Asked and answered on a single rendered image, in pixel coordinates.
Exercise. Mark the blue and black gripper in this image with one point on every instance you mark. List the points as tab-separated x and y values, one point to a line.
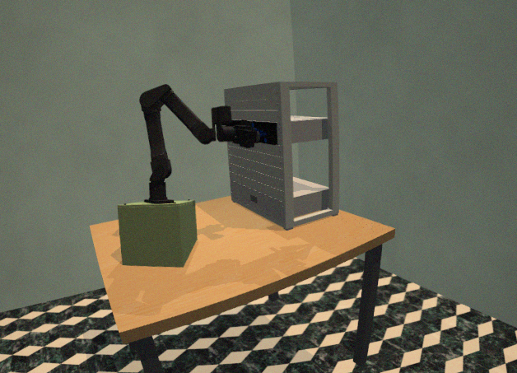
249	123

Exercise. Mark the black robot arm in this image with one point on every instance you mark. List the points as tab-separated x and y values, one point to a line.
160	164

